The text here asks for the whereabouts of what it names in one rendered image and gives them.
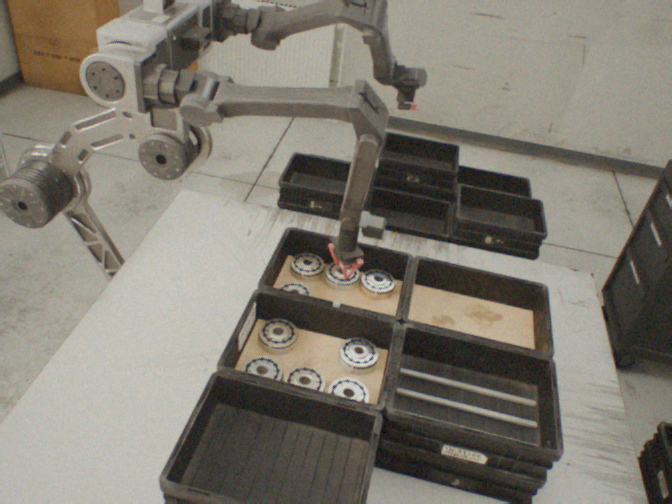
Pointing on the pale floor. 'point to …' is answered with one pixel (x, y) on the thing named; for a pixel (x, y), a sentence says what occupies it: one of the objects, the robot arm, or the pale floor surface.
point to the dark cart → (644, 284)
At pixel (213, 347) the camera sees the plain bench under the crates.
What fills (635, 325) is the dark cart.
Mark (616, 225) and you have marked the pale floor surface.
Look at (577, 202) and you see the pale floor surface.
